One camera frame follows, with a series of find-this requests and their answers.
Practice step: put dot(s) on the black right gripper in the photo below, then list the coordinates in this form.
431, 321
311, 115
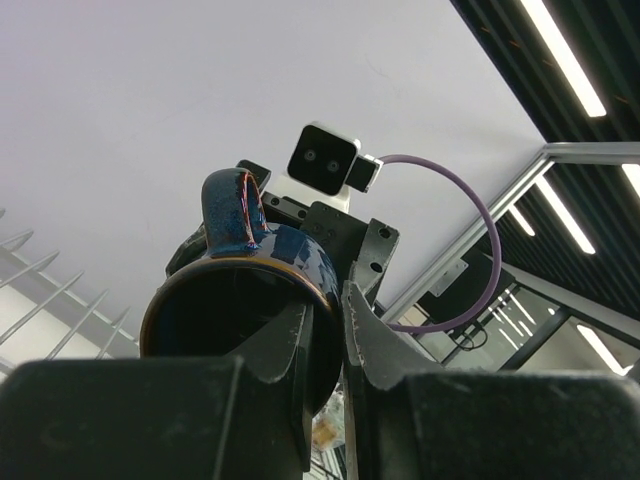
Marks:
344, 238

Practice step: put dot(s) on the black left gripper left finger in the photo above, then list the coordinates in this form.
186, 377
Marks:
246, 415

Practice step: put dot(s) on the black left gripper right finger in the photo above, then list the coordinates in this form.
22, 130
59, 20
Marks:
407, 417

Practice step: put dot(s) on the dark blue ceramic mug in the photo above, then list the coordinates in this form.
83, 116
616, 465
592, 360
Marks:
248, 273

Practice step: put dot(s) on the silver upright plate rack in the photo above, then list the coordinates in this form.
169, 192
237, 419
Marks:
43, 318

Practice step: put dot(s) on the aluminium frame post right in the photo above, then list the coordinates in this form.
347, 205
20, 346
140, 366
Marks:
595, 153

